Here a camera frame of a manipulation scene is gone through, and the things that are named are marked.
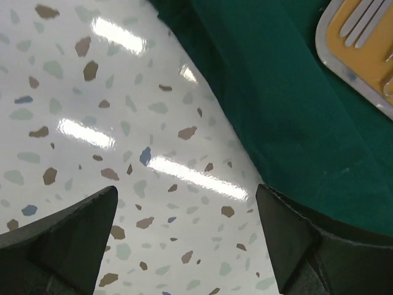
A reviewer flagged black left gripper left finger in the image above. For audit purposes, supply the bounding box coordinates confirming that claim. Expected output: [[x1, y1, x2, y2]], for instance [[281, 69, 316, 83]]
[[1, 186, 118, 294]]

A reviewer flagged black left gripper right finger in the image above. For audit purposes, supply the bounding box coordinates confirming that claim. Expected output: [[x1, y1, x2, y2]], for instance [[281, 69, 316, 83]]
[[255, 184, 392, 295]]

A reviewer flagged dark green surgical cloth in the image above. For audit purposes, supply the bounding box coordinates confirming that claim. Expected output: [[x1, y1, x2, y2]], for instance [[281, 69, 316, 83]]
[[152, 0, 392, 235]]

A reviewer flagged yellow tray liner mat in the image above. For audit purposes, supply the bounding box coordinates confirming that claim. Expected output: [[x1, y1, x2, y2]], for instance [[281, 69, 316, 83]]
[[327, 0, 393, 102]]

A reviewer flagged steel instrument tray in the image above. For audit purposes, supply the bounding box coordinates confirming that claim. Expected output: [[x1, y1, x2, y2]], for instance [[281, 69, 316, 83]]
[[315, 0, 393, 120]]

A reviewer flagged steel scalpel handle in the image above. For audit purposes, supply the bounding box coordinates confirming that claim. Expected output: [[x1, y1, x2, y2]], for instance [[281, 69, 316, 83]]
[[355, 0, 392, 49], [344, 7, 369, 47], [340, 0, 373, 37]]

